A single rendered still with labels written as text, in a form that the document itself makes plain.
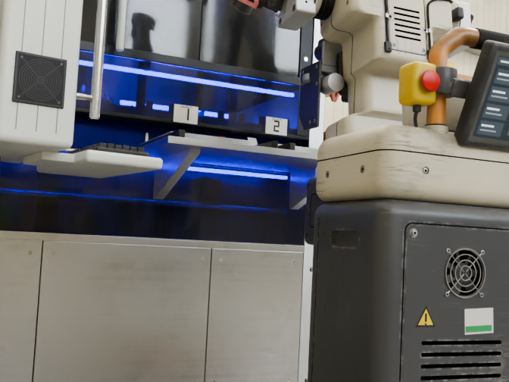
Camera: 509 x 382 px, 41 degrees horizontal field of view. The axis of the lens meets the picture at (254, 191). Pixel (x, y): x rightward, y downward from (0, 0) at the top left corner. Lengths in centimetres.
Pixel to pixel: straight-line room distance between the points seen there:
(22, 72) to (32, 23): 12
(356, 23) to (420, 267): 66
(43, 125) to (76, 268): 68
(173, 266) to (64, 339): 40
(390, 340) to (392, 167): 27
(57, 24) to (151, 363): 113
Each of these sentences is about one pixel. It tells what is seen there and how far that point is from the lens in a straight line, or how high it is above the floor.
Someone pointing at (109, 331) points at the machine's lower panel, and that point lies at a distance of 223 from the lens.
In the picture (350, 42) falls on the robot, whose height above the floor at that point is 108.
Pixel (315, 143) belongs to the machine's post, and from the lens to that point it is 250.
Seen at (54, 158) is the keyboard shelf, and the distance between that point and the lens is 172.
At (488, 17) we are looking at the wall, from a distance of 1032.
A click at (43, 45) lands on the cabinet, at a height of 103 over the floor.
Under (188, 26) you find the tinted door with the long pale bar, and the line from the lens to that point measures 238.
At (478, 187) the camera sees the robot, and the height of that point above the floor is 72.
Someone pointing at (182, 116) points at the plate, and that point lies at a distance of 229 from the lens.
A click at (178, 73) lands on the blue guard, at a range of 232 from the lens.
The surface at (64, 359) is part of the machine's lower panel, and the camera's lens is 221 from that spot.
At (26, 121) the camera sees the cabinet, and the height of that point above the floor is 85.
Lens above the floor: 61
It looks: 4 degrees up
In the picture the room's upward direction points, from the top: 3 degrees clockwise
